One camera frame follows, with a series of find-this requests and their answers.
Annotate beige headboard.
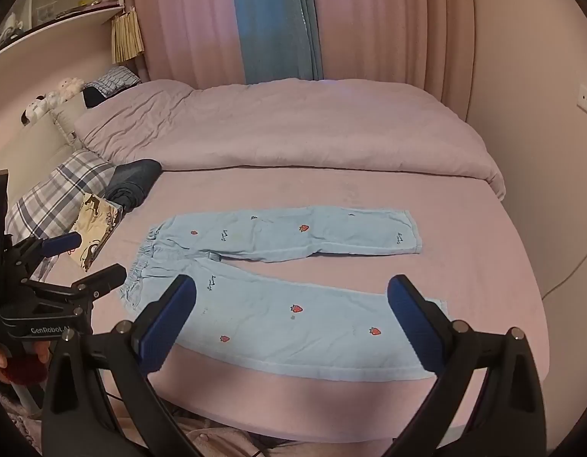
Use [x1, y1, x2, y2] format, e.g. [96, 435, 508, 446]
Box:
[0, 89, 91, 186]

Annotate white wall shelf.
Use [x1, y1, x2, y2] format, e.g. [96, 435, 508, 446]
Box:
[0, 0, 126, 62]

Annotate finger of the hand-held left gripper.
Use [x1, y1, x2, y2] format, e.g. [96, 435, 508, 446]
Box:
[7, 231, 83, 277]
[22, 263, 128, 312]

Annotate light blue strawberry pants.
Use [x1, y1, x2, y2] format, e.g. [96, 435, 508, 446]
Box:
[120, 206, 449, 382]

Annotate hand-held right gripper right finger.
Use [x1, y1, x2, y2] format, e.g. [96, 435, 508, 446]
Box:
[387, 275, 546, 457]

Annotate white plush toy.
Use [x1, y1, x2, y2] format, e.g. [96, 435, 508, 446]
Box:
[56, 76, 86, 102]

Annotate cream printed cloth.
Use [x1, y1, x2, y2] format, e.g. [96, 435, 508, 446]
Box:
[67, 192, 126, 273]

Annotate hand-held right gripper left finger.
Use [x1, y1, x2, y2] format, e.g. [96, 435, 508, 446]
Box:
[40, 275, 213, 457]

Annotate blue curtain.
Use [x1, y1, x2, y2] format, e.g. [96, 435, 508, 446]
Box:
[228, 0, 324, 85]

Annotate pink curtain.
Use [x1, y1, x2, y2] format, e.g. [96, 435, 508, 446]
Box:
[311, 0, 476, 122]
[131, 0, 247, 89]

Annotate pink duvet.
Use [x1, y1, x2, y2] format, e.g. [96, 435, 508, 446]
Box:
[73, 78, 507, 201]

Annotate plaid pillow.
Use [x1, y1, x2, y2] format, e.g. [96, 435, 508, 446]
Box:
[3, 150, 116, 281]

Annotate dark blue folded clothing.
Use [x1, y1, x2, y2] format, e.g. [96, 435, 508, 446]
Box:
[104, 158, 162, 213]

